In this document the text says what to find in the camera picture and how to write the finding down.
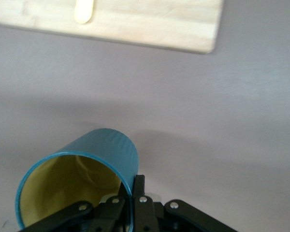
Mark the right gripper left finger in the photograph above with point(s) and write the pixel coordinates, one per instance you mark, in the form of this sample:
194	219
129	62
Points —
104	217

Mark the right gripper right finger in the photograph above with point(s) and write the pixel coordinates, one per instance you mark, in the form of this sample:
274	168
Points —
159	220

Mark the teal mug with yellow inside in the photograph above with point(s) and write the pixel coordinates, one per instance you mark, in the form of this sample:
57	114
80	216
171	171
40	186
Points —
116	149

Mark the yellow plastic fork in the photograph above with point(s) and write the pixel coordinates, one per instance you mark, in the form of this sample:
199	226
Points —
84	12

